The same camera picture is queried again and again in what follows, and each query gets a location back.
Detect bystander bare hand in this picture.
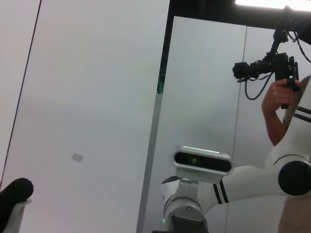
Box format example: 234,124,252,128
261,79,301,117

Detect black camera gimbal rig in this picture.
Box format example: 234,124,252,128
232,29,301,110

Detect dark blue camera cable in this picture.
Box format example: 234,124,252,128
244,72,274,100

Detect grey robot neck mount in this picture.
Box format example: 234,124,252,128
160,176,208,233

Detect thin dark hanging cable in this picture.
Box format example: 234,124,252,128
288,30,311,64

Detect black foam-wrapped overhead pole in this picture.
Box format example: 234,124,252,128
274,5,311,46

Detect silver robot head camera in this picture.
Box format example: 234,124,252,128
173,145,234,184

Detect grey-green perforated storage box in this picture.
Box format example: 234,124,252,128
2,198,33,233

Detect bystander bare forearm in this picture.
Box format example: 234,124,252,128
261,106,292,147

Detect bright ceiling light panel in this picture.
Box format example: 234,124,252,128
234,0,311,10

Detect black towel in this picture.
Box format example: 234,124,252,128
0,178,34,230

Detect bystander beige shirt torso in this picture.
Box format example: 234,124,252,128
278,75,311,233

